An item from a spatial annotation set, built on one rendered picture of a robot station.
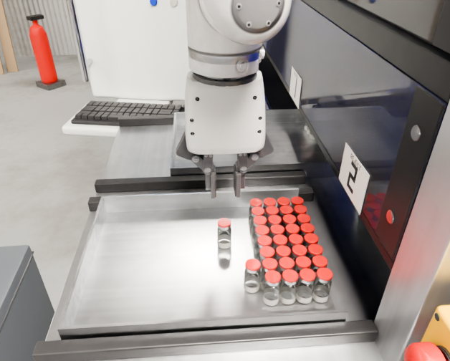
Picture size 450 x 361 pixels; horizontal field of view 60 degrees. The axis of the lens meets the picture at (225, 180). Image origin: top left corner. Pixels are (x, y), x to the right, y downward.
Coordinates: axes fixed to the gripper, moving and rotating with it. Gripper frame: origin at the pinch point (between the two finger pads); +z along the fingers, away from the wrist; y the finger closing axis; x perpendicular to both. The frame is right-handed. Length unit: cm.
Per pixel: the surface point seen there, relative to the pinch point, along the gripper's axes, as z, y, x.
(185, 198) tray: 9.7, 6.2, -9.4
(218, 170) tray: 9.6, -0.1, -18.0
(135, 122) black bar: 11.2, 19.1, -44.1
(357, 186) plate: -1.5, -16.8, 4.9
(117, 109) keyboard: 17, 28, -66
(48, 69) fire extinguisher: 82, 140, -317
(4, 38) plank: 68, 197, -373
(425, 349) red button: -1.1, -14.5, 27.5
